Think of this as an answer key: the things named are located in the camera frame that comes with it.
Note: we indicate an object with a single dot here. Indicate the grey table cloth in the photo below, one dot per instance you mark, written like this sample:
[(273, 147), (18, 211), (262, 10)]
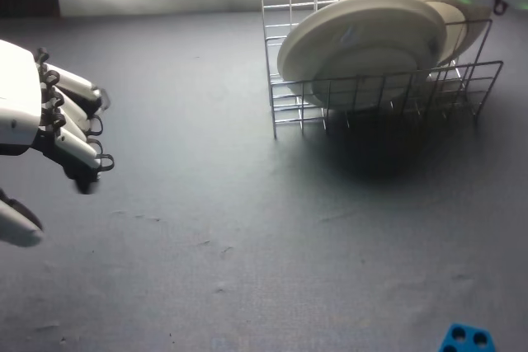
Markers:
[(247, 245)]

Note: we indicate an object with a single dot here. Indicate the white plate with dark rim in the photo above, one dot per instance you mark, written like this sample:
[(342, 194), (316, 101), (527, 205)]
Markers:
[(350, 47)]

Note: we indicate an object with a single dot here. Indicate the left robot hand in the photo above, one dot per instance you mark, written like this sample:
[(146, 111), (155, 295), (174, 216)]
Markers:
[(16, 100)]

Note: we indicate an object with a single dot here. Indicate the blue perforated block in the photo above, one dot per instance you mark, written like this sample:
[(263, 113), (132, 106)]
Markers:
[(466, 339)]

